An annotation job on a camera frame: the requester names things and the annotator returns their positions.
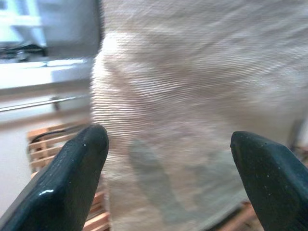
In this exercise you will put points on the wooden slatted chair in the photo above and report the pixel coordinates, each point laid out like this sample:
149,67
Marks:
42,149

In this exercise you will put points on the beige cabinet with white top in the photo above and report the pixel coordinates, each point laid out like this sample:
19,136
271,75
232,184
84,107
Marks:
36,77

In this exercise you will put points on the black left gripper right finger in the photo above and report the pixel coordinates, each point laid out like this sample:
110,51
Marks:
272,183

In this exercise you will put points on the beige woven cloth bag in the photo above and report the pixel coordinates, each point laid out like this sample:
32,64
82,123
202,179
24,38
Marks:
192,84

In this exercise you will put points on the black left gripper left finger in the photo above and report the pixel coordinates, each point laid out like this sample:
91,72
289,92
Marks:
60,187

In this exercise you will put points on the black gas stove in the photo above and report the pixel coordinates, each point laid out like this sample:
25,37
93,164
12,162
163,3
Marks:
21,51

